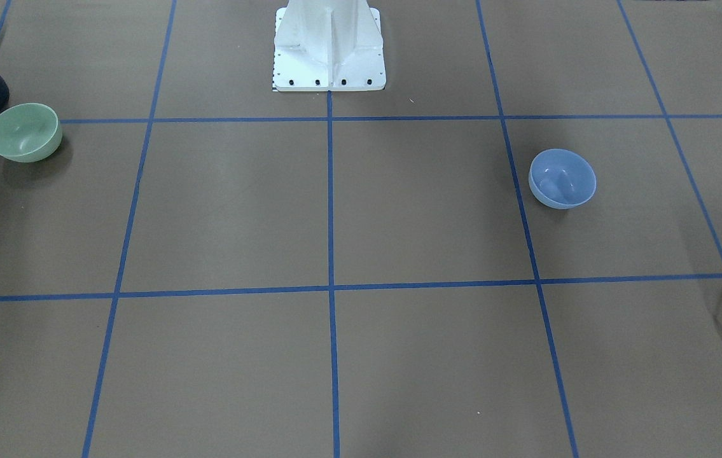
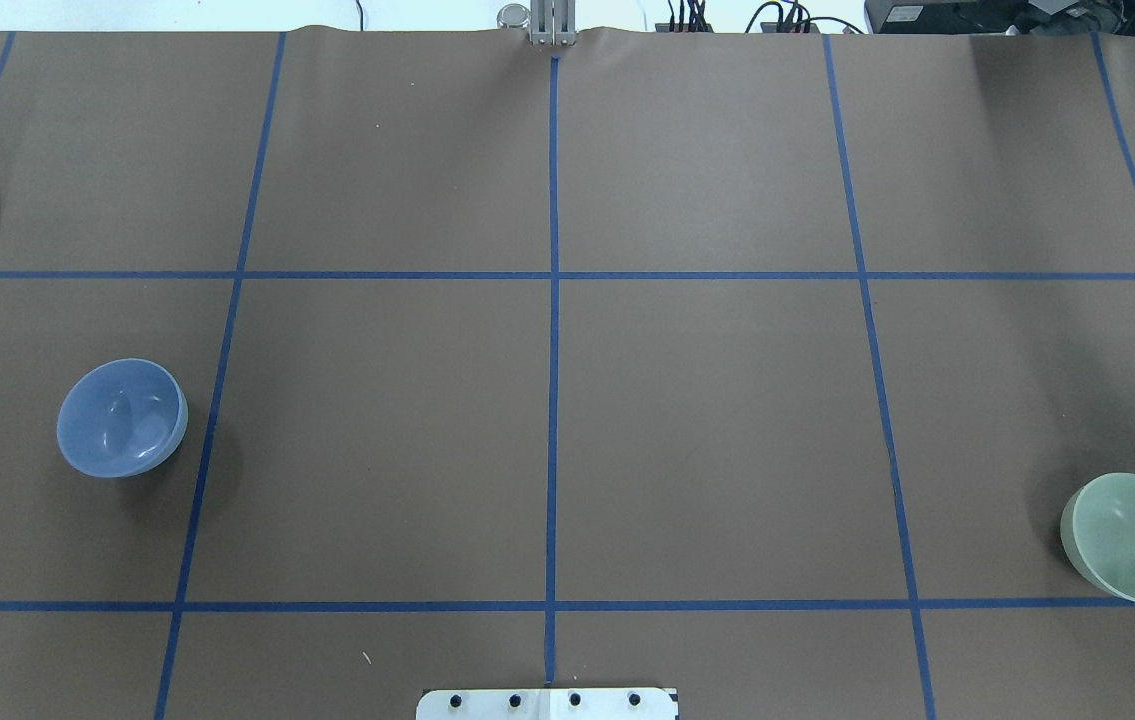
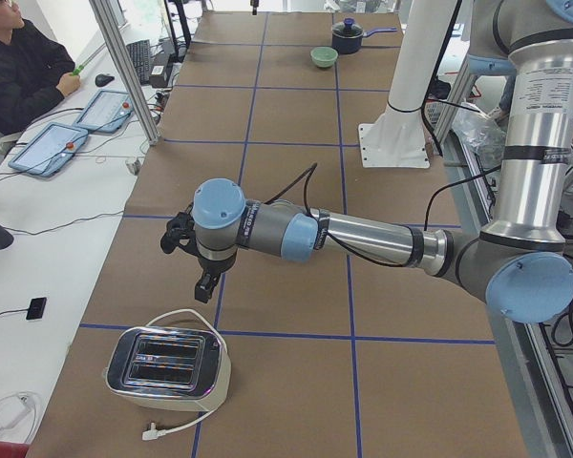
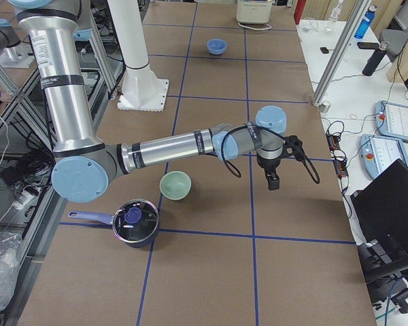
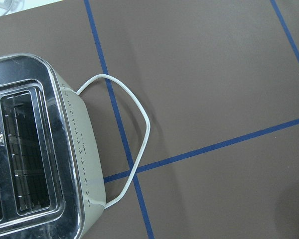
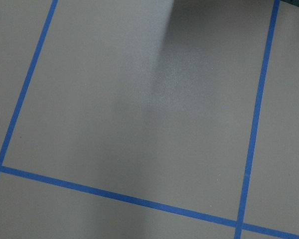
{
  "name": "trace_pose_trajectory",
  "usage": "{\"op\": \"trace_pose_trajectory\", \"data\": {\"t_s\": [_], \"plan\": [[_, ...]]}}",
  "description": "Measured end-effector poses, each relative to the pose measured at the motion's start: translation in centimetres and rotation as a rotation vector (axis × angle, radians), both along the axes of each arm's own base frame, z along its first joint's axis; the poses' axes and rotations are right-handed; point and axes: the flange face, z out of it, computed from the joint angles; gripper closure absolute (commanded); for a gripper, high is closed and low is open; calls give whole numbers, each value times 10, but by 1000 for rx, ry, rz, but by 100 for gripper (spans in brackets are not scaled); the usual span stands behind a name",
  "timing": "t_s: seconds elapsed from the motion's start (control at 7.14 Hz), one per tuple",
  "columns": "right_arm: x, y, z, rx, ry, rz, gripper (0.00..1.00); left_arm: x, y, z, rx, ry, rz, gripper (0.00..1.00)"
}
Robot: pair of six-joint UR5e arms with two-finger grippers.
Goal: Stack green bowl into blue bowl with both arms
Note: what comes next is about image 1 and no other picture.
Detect blue bowl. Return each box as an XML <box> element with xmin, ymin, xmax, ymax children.
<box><xmin>527</xmin><ymin>148</ymin><xmax>597</xmax><ymax>211</ymax></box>

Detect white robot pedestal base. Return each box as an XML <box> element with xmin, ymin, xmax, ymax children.
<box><xmin>272</xmin><ymin>1</ymin><xmax>387</xmax><ymax>92</ymax></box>

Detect green bowl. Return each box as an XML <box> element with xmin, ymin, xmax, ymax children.
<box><xmin>0</xmin><ymin>102</ymin><xmax>63</xmax><ymax>163</ymax></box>

